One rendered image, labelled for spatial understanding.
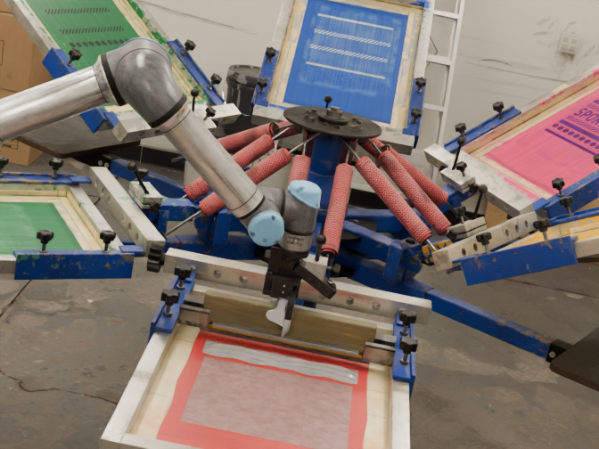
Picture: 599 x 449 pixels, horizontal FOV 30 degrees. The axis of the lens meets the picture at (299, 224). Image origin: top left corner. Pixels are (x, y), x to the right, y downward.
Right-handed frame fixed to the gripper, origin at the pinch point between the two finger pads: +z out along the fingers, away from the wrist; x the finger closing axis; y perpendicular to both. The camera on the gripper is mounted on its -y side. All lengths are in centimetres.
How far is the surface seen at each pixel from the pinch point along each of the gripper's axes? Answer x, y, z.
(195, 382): 25.1, 16.7, 5.4
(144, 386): 37.3, 25.7, 2.0
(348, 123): -85, -5, -30
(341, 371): 7.5, -14.2, 4.6
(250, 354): 8.0, 7.1, 4.7
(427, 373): -201, -61, 101
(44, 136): -127, 97, 6
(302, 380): 14.3, -5.8, 5.4
